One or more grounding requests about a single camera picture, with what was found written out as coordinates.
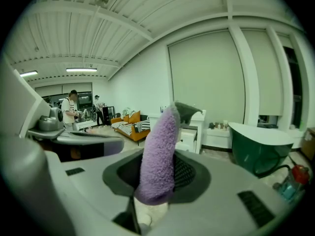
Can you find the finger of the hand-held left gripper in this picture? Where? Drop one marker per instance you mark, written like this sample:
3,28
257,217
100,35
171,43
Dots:
110,145

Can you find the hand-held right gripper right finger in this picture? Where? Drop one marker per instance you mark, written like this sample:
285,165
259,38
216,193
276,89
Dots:
221,193

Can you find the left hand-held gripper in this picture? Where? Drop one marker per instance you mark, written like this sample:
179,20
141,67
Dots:
22,102

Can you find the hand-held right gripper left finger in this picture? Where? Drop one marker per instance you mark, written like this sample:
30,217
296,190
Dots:
93,193

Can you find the purple cloth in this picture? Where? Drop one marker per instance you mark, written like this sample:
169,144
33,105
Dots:
160,156

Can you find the orange sofa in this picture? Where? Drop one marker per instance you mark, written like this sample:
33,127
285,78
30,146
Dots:
134,135

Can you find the black shelf cabinet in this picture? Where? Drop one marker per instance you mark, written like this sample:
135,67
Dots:
107,114

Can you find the orange cushion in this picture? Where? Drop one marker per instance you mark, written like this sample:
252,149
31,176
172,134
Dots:
135,117

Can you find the striped black white blanket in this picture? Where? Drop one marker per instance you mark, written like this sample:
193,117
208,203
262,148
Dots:
145,125

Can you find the ceiling light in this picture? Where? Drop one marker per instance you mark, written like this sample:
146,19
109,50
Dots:
29,73
81,69

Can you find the white vanity cabinet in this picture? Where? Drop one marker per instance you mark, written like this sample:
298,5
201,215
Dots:
199,131

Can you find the small brown box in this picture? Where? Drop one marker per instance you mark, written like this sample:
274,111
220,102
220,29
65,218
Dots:
219,126

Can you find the white cup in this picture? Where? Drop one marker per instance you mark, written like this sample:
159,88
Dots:
225,125

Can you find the small black ledge device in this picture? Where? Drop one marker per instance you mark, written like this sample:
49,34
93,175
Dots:
211,125

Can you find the cardboard box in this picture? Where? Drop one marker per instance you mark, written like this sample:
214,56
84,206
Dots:
308,144

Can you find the white roller blind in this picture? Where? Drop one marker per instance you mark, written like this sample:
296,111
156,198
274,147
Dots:
209,70
263,70

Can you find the grey dome camera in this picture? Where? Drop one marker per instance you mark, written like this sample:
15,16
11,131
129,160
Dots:
50,120

